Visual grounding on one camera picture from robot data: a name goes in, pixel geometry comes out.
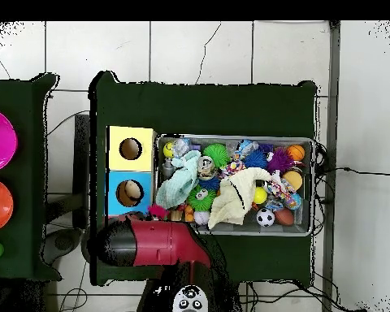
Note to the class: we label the multicolour spiky caterpillar toy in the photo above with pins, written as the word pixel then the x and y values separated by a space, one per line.
pixel 157 211

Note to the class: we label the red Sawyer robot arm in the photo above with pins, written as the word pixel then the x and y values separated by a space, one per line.
pixel 159 243

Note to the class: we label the wooden box with three holes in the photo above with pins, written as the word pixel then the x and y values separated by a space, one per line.
pixel 115 162

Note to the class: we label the mint waffle cloth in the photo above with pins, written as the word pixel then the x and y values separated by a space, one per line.
pixel 178 185

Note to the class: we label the green spiky ball with eyes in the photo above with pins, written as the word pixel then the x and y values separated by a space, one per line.
pixel 195 203

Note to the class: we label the silver drink can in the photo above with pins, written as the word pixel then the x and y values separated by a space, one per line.
pixel 206 164

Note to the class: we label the black stand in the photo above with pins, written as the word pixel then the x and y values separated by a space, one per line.
pixel 81 146

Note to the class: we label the cream waffle cloth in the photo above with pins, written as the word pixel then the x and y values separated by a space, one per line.
pixel 234 198

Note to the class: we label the plain green spiky ball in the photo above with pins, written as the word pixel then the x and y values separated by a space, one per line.
pixel 216 155

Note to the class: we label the small colourful crumpled paper ball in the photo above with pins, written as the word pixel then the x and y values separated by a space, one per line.
pixel 232 167

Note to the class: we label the dark green table cloth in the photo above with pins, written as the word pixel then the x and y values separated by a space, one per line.
pixel 198 107
pixel 26 97

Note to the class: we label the crushed bottle with blue label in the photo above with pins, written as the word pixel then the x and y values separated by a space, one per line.
pixel 247 146

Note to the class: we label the blue spiky ball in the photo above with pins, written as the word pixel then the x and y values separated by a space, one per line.
pixel 256 160

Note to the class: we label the long colourful crumpled wrapper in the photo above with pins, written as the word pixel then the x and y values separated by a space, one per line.
pixel 279 188

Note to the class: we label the purple spiky ball with eyes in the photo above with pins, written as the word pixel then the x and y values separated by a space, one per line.
pixel 281 161

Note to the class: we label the pink plastic bowl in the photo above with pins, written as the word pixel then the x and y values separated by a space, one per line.
pixel 0 143

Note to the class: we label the grey metal rail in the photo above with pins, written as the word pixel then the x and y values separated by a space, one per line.
pixel 333 97

